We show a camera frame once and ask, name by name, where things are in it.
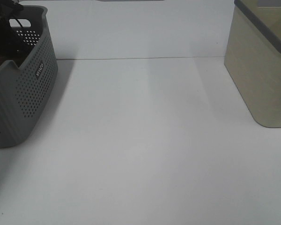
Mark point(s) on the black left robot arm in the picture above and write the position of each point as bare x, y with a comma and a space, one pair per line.
11, 45

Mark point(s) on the grey perforated laundry basket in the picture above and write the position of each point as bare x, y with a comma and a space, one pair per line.
25, 89

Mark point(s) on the beige plastic bin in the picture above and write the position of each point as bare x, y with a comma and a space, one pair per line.
253, 58

